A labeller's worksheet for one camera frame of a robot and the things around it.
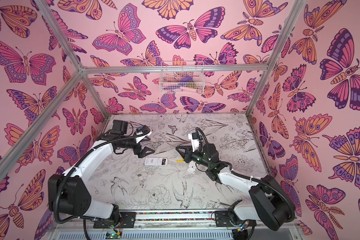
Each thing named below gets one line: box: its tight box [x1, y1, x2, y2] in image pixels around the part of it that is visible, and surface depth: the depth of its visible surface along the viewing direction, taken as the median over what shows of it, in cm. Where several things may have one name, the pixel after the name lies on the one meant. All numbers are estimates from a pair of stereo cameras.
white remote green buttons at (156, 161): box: [144, 157, 168, 167], surface depth 96 cm
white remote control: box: [187, 160, 197, 174], surface depth 92 cm
